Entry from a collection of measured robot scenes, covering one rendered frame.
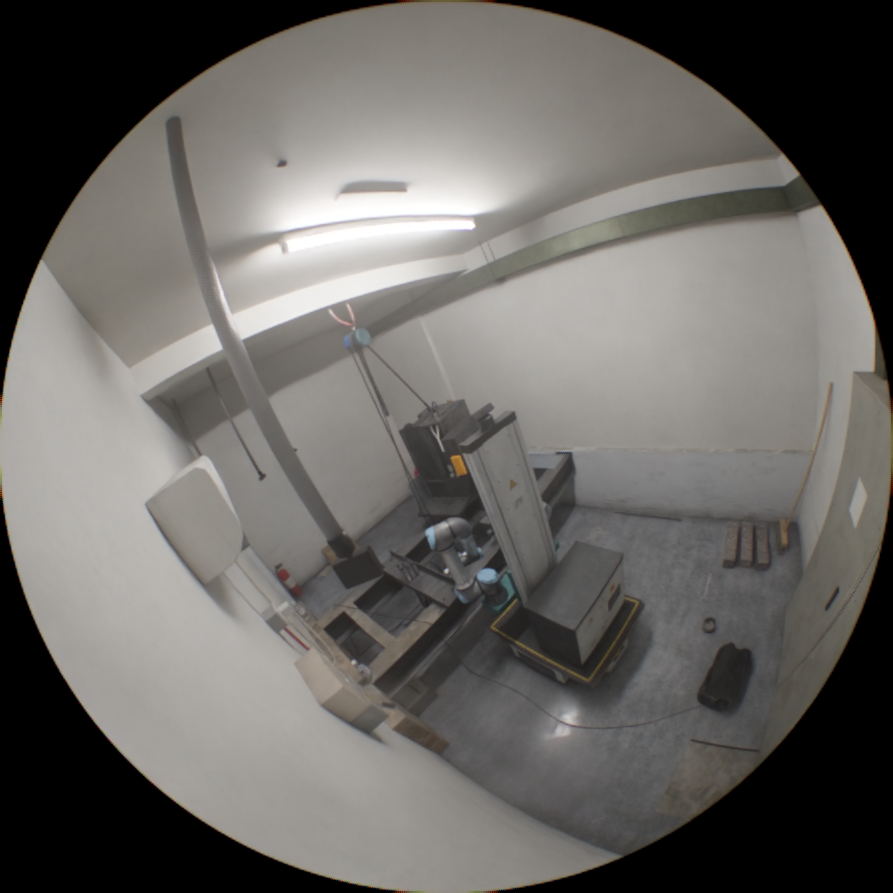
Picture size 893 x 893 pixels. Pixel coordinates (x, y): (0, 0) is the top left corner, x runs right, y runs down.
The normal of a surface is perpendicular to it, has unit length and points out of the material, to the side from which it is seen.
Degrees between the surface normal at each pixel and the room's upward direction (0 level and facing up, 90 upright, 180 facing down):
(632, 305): 90
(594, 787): 0
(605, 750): 0
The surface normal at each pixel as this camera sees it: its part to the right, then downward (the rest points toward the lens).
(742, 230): -0.64, 0.51
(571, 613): -0.37, -0.86
